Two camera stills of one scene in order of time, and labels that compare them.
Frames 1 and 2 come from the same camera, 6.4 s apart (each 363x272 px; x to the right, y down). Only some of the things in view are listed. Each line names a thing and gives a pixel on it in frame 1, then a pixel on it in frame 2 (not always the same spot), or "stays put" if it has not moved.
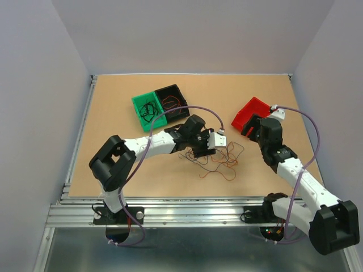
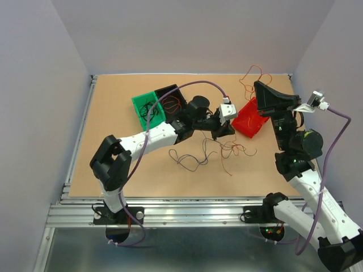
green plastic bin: (148, 106) stays put
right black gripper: (254, 121) to (269, 99)
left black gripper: (204, 151) to (222, 131)
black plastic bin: (171, 97) stays put
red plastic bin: (254, 106) stays put
